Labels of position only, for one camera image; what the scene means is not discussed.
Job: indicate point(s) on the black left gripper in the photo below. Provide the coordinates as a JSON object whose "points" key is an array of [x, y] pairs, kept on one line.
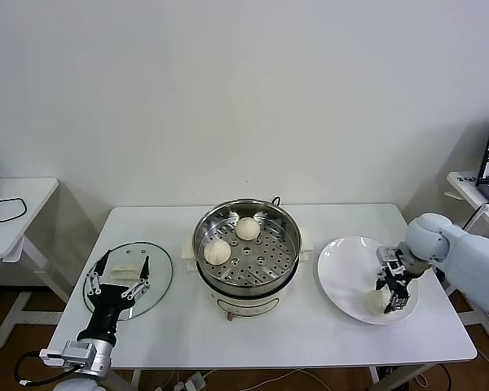
{"points": [[106, 305]]}

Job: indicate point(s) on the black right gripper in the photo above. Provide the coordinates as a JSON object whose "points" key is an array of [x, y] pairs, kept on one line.
{"points": [[401, 283]]}

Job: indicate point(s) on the white steamed baozi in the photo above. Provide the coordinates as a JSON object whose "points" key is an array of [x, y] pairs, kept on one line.
{"points": [[217, 251], [248, 229], [375, 303]]}

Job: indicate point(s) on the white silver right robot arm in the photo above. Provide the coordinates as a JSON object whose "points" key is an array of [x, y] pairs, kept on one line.
{"points": [[472, 252]]}

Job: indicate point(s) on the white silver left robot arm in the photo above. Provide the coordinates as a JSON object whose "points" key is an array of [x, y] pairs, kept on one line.
{"points": [[104, 358]]}

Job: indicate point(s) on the perforated steel steamer basket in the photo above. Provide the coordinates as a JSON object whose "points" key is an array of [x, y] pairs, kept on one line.
{"points": [[248, 250]]}

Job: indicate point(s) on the round white plate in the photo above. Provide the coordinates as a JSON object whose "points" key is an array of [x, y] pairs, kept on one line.
{"points": [[342, 269]]}

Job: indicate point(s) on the white table leg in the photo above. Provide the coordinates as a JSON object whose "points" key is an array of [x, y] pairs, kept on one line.
{"points": [[136, 380], [374, 374]]}

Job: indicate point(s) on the white side desk rounded top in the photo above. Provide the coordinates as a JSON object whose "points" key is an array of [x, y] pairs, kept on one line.
{"points": [[24, 203]]}

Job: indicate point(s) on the white side desk with label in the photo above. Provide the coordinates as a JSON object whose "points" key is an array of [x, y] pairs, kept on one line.
{"points": [[466, 191]]}

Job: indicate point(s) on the white electric cooker pot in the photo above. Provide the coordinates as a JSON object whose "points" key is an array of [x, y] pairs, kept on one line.
{"points": [[244, 305]]}

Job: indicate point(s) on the white floor power strip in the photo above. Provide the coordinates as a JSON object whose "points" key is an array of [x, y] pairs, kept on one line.
{"points": [[193, 383]]}

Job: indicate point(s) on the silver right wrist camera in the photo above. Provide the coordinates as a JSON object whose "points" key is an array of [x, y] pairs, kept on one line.
{"points": [[389, 256]]}

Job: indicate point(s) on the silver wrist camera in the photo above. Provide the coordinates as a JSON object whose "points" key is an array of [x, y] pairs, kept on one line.
{"points": [[77, 353], [389, 256]]}

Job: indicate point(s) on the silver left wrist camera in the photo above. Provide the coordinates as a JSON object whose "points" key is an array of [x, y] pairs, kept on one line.
{"points": [[77, 353]]}

